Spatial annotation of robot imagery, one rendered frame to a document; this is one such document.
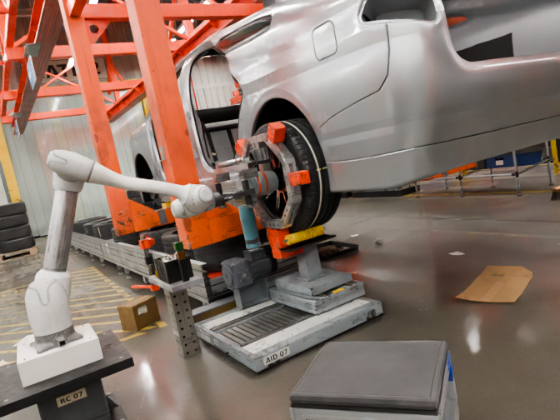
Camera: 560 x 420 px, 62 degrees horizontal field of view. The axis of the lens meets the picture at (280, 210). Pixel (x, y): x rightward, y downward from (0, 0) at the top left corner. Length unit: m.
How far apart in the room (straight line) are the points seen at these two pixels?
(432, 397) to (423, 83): 1.25
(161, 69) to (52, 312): 1.55
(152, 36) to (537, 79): 2.09
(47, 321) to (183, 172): 1.23
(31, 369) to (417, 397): 1.48
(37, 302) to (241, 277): 1.20
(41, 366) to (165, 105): 1.60
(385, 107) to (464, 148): 0.40
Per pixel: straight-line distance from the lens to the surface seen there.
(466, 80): 2.14
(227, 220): 3.03
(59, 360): 2.15
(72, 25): 5.02
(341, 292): 2.70
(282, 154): 2.46
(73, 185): 2.34
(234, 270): 2.85
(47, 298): 2.17
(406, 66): 2.05
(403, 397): 1.28
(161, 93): 2.96
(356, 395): 1.31
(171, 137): 2.93
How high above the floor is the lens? 0.99
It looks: 7 degrees down
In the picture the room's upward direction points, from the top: 11 degrees counter-clockwise
